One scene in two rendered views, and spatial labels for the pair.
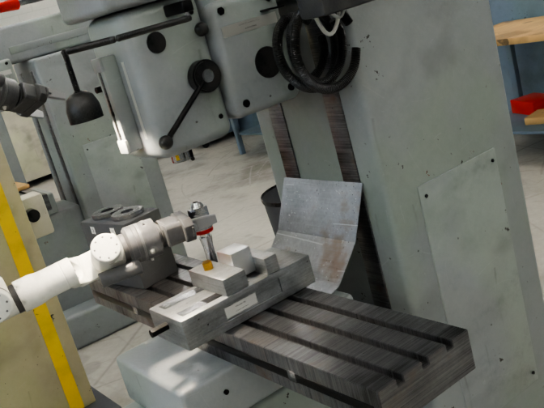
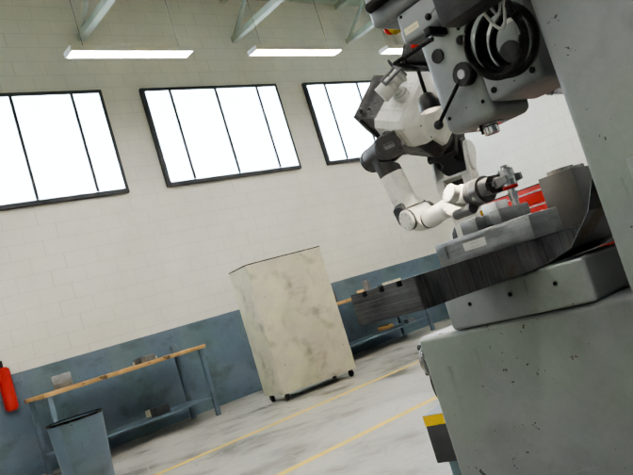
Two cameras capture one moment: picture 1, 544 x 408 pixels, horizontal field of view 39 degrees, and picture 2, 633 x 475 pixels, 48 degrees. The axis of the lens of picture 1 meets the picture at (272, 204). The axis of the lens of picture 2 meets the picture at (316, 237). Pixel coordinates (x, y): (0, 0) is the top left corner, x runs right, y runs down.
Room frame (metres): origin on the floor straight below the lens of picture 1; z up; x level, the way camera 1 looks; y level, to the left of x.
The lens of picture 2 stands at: (0.84, -1.86, 0.94)
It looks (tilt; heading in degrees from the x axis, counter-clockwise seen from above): 5 degrees up; 82
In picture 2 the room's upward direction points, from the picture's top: 17 degrees counter-clockwise
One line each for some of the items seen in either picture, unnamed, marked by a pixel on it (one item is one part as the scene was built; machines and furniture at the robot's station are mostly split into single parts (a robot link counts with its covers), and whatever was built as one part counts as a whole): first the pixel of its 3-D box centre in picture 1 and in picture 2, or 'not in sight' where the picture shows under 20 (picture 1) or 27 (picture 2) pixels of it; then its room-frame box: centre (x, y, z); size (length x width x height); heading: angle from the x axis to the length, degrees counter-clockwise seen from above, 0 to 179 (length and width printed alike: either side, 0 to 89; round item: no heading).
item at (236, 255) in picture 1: (235, 261); (496, 212); (1.64, 0.11, 1.04); 0.06 x 0.05 x 0.06; 32
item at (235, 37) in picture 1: (228, 56); (525, 46); (1.83, 0.00, 1.47); 0.24 x 0.19 x 0.26; 33
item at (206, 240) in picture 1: (210, 253); (516, 205); (1.73, 0.17, 1.05); 0.03 x 0.03 x 0.11
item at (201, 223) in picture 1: (204, 223); (499, 181); (1.70, 0.16, 1.13); 0.06 x 0.02 x 0.03; 108
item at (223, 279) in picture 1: (218, 278); (483, 222); (1.61, 0.16, 1.03); 0.15 x 0.06 x 0.04; 32
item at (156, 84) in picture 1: (159, 78); (474, 74); (1.73, 0.17, 1.47); 0.21 x 0.19 x 0.32; 33
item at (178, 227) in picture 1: (163, 234); (489, 188); (1.70, 0.26, 1.13); 0.13 x 0.12 x 0.10; 18
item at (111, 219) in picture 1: (128, 244); (574, 195); (2.05, 0.41, 1.04); 0.22 x 0.12 x 0.20; 41
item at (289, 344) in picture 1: (235, 312); (527, 254); (1.70, 0.15, 0.90); 1.24 x 0.23 x 0.08; 33
